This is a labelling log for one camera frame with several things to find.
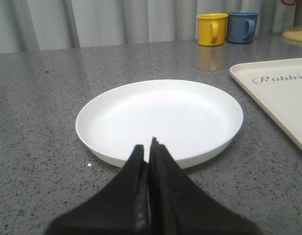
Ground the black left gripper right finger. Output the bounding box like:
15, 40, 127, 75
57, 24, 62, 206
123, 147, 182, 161
148, 138, 261, 235

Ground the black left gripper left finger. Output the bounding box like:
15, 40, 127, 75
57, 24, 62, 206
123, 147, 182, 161
45, 145, 149, 235

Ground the white round plate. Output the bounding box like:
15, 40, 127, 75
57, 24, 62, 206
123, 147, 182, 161
75, 79, 243, 168

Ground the cream rabbit serving tray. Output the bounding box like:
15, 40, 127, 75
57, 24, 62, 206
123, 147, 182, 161
230, 58, 302, 150

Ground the yellow enamel mug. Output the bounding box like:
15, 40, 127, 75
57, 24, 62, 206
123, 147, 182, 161
196, 13, 229, 46

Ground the blue enamel mug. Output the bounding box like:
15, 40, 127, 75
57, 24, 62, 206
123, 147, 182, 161
226, 10, 259, 44

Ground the wooden mug tree stand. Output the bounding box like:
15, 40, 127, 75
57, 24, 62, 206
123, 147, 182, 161
280, 0, 302, 43

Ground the red enamel mug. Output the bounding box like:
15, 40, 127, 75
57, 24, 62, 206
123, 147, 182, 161
280, 0, 302, 6

